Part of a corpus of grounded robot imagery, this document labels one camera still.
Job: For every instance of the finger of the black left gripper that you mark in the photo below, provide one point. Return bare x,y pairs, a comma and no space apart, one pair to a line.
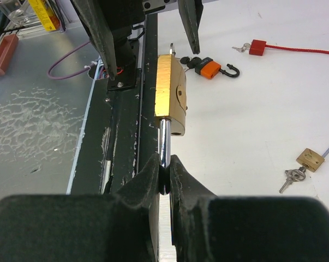
191,12
91,15

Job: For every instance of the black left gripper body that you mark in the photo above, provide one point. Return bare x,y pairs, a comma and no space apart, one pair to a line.
124,13

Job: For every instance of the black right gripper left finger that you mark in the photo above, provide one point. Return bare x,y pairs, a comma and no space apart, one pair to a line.
120,226

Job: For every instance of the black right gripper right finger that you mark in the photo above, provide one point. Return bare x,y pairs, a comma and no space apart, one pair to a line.
207,227

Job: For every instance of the large brass padlock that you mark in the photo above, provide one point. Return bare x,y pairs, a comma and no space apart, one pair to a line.
170,111

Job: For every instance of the keys of large padlock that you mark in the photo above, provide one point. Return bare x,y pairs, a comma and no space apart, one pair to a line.
172,49

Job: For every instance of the keys of red lock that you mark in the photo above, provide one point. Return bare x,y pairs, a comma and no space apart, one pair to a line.
245,47

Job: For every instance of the yellow box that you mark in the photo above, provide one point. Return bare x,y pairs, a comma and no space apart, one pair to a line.
45,14

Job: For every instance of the keys of orange padlock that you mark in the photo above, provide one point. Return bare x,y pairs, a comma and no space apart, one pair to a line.
189,63

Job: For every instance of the orange black padlock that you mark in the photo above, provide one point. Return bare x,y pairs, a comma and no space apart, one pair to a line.
209,68

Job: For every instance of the keys of small padlock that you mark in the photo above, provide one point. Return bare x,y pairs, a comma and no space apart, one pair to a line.
293,175

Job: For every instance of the red plastic tray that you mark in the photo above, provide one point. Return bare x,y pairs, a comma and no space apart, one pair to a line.
7,48

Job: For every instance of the small brass padlock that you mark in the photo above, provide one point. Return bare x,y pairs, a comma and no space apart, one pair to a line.
312,160

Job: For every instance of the red cable lock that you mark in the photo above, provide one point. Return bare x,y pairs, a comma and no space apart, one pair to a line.
258,47

